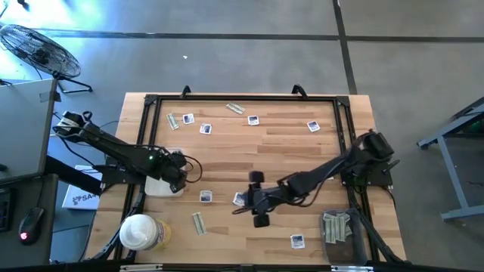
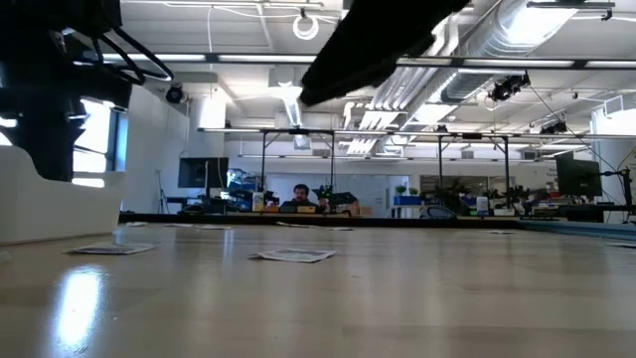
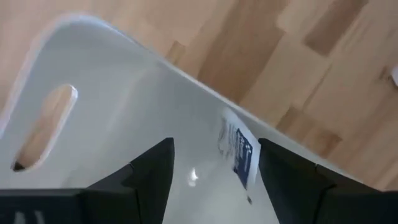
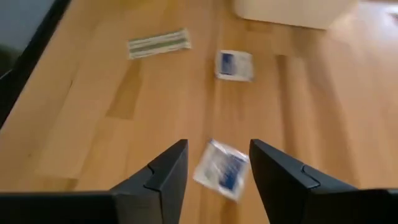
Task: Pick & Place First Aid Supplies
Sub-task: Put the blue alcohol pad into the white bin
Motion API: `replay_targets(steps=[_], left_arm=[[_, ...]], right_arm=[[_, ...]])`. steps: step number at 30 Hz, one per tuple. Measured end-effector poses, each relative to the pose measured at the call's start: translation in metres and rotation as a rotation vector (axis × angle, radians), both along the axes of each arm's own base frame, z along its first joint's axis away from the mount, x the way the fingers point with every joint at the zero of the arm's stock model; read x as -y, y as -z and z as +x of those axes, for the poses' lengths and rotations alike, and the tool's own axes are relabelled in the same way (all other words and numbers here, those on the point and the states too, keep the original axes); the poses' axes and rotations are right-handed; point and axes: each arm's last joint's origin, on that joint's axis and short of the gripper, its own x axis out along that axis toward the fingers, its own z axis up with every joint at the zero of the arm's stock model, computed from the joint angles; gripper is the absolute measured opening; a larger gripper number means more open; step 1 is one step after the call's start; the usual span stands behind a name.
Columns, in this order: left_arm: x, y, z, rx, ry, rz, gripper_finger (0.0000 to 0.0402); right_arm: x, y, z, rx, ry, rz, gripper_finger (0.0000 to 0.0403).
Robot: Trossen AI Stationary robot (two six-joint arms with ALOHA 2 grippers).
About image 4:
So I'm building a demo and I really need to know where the green white bandage wrapper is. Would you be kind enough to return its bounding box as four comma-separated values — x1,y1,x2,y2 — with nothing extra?
127,27,192,60

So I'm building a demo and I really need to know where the white plastic bin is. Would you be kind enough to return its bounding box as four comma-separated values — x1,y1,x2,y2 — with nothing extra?
233,0,358,30

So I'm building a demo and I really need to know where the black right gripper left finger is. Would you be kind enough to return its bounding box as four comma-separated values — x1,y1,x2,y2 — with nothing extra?
110,139,190,224

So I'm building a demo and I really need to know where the blue white alcohol pad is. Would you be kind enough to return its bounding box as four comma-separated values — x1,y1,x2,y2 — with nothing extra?
192,139,251,202
214,49,255,83

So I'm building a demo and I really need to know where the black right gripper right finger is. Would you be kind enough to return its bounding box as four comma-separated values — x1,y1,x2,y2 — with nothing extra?
249,138,358,224

